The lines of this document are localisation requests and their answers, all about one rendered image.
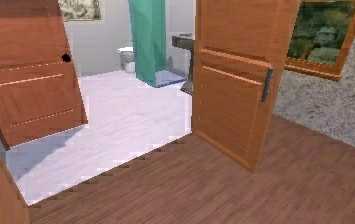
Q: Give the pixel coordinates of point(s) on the blue shower tray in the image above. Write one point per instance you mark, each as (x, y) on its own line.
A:
(169, 79)

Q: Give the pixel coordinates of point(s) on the brown wooden room door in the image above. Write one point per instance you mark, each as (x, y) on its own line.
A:
(231, 83)

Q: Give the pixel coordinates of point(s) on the wood framed green picture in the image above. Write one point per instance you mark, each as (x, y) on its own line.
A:
(325, 33)

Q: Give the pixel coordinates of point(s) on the white toilet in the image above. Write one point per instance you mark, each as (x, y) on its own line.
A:
(127, 59)

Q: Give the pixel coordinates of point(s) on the brown panelled wooden door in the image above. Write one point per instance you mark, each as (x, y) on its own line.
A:
(28, 83)

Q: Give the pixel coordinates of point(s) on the black round door knob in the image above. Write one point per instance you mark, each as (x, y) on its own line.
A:
(66, 58)

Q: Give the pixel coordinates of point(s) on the green shower curtain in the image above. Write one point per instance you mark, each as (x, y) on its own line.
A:
(148, 40)

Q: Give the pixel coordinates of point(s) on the framed pale landscape picture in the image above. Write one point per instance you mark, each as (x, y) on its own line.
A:
(80, 9)

